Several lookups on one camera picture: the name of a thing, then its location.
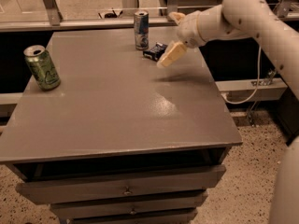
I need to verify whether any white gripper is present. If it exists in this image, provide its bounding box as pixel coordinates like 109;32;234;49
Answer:
157;11;206;68

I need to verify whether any blue rxbar blueberry bar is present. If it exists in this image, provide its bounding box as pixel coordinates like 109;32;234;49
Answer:
143;42;167;61

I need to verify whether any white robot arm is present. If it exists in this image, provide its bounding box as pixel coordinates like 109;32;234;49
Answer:
157;0;299;224

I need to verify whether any redbull can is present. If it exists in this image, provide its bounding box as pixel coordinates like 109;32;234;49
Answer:
134;10;149;50

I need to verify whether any green soda can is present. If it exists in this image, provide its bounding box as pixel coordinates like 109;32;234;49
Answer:
23;45;61;91

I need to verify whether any middle grey drawer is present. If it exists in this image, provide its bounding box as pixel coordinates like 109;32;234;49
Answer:
50;190;207;219

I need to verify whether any grey drawer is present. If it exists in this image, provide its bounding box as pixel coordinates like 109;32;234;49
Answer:
70;208;197;224
16;165;226;204
50;190;207;219

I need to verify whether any bottom grey drawer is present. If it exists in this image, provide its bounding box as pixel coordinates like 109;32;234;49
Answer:
70;208;197;224

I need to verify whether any top grey drawer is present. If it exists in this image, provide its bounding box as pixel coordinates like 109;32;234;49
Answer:
16;165;226;204

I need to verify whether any white cable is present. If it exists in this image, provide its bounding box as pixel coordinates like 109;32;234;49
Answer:
221;44;263;105

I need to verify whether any grey metal railing frame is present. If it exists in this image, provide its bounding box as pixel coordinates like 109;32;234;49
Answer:
0;0;299;34

